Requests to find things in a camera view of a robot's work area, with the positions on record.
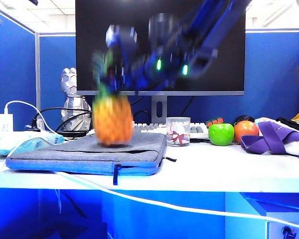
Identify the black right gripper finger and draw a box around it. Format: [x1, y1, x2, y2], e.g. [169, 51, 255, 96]
[117, 65, 128, 93]
[106, 62, 118, 94]

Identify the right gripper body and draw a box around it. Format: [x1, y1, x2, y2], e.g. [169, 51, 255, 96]
[114, 46, 153, 91]

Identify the orange plastic pineapple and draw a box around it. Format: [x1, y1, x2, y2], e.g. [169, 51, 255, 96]
[91, 48, 135, 147]

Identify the gray laptop sleeve bag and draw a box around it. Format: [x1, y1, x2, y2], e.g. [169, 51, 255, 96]
[5, 131, 177, 186]

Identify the purple and white tote bag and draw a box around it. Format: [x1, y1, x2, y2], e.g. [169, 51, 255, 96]
[240, 121, 299, 162]

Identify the gray monitor stand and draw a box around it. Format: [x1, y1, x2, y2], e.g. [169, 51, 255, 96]
[151, 95, 167, 124]

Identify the silver robot figurine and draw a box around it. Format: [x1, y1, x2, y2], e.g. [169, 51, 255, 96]
[60, 67, 93, 132]

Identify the white and gray keyboard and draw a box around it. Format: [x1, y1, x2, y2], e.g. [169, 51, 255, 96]
[132, 121, 211, 140]

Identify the clear glass with red print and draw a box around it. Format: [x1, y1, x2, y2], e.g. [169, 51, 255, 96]
[165, 117, 191, 147]

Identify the black computer monitor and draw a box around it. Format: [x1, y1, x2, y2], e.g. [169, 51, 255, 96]
[75, 0, 246, 96]

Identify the Rubik's cube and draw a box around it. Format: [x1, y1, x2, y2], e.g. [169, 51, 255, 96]
[205, 117, 225, 129]

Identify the green apple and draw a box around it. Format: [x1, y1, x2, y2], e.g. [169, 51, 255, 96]
[208, 123, 235, 146]

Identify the white charger block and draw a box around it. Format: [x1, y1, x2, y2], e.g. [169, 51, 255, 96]
[0, 113, 14, 132]

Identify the black computer mouse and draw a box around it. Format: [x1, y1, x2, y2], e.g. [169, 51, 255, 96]
[233, 115, 256, 125]

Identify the teal tissue pack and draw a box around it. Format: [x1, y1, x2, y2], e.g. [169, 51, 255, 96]
[0, 131, 65, 156]

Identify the orange fruit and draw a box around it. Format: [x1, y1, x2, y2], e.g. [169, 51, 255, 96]
[233, 120, 260, 143]

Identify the black cable with plug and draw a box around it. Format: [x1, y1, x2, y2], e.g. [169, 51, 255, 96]
[31, 107, 93, 131]

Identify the white cable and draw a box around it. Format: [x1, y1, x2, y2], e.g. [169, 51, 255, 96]
[0, 100, 299, 229]

